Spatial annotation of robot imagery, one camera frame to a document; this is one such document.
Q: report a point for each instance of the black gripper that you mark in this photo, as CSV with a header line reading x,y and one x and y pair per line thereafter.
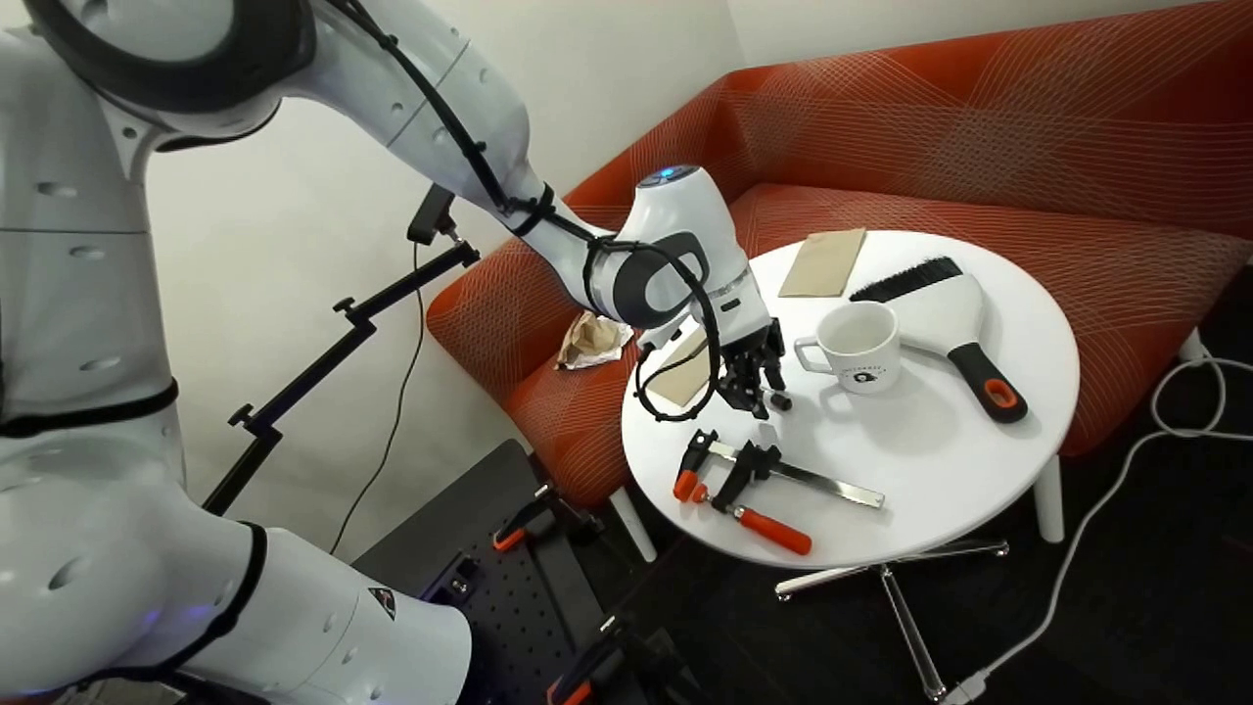
x,y
752,361

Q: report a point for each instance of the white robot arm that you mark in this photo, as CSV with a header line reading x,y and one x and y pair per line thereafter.
x,y
106,563

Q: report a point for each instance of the white mug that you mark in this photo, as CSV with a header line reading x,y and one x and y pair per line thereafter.
x,y
856,348

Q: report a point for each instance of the tan cardboard square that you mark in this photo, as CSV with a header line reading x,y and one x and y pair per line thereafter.
x,y
823,263

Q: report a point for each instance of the white round table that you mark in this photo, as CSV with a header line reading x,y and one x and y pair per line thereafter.
x,y
924,443

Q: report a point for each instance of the crumpled wrapper on sofa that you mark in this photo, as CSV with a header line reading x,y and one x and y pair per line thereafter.
x,y
593,344

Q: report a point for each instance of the black flat rectangular bar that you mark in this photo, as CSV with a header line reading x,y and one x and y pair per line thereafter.
x,y
910,281

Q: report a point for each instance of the black orange clamp on board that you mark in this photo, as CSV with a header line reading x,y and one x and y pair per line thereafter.
x,y
518,528

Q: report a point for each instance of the white table leg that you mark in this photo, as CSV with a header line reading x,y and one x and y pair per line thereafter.
x,y
1051,503

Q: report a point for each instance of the black perforated mounting board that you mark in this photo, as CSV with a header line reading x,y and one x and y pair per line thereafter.
x,y
531,610

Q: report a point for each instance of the red orange sofa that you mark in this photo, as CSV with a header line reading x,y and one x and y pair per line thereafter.
x,y
1110,160

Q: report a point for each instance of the orange handled bar clamp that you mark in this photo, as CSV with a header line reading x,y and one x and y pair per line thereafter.
x,y
746,482

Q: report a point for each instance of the white scraper with black handle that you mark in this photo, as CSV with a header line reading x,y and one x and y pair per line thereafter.
x,y
945,318

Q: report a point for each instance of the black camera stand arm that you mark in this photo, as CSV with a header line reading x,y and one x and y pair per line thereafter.
x,y
260,421

